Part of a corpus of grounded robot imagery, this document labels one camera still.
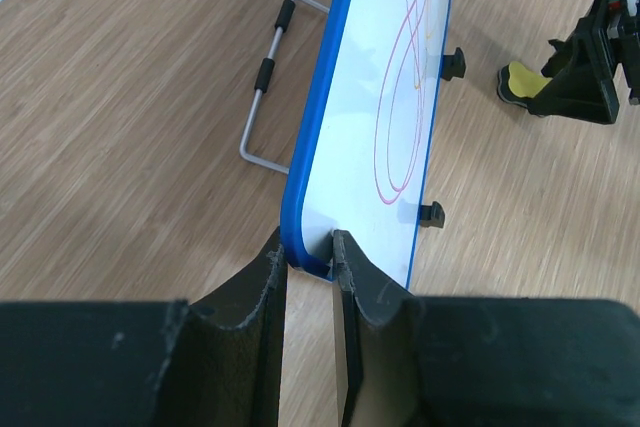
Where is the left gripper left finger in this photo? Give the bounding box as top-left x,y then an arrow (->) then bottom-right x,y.
1,234 -> 287,426

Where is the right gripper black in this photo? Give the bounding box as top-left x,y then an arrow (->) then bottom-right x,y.
527,0 -> 639,125

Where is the yellow black whiteboard eraser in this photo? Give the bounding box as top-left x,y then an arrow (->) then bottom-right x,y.
496,61 -> 551,109

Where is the blue framed whiteboard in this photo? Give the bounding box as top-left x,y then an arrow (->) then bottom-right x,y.
280,0 -> 451,286

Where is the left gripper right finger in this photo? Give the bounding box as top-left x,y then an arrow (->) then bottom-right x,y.
333,230 -> 639,426

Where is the blue whiteboard wire stand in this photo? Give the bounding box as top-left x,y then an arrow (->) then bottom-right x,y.
238,0 -> 331,174

